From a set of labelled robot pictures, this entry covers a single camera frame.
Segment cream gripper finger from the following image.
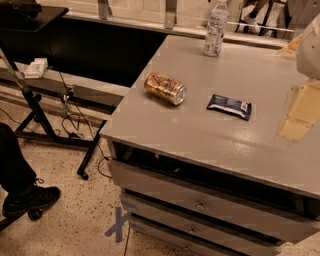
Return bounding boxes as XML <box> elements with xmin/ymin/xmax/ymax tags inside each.
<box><xmin>279</xmin><ymin>79</ymin><xmax>320</xmax><ymax>141</ymax></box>

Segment orange soda can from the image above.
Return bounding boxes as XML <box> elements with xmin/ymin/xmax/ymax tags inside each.
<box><xmin>144</xmin><ymin>72</ymin><xmax>186</xmax><ymax>106</ymax></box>

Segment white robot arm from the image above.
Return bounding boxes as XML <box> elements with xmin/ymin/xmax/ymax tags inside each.
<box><xmin>279</xmin><ymin>14</ymin><xmax>320</xmax><ymax>141</ymax></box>

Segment blue snack bar wrapper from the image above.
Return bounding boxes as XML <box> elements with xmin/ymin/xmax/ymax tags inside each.
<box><xmin>207</xmin><ymin>94</ymin><xmax>252</xmax><ymax>121</ymax></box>

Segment grey drawer cabinet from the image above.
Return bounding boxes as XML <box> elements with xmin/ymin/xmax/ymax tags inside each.
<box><xmin>103</xmin><ymin>36</ymin><xmax>320</xmax><ymax>256</ymax></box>

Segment clear plastic water bottle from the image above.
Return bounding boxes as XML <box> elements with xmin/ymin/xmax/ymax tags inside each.
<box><xmin>204</xmin><ymin>0</ymin><xmax>228</xmax><ymax>57</ymax></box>

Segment blue tape cross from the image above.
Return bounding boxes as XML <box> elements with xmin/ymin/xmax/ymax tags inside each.
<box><xmin>104</xmin><ymin>203</ymin><xmax>131</xmax><ymax>244</ymax></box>

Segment white tissue pack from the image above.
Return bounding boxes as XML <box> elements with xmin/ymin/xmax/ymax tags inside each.
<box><xmin>24</xmin><ymin>58</ymin><xmax>48</xmax><ymax>79</ymax></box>

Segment black shoe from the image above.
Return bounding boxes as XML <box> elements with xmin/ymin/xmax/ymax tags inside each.
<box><xmin>2</xmin><ymin>185</ymin><xmax>61</xmax><ymax>218</ymax></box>

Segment black side table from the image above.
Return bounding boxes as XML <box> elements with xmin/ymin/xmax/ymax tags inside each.
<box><xmin>0</xmin><ymin>0</ymin><xmax>68</xmax><ymax>32</ymax></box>

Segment black trouser leg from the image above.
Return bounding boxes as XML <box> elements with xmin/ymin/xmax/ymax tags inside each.
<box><xmin>0</xmin><ymin>123</ymin><xmax>36</xmax><ymax>194</ymax></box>

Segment black floor cables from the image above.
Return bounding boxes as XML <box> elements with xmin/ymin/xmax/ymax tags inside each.
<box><xmin>57</xmin><ymin>71</ymin><xmax>113</xmax><ymax>179</ymax></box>

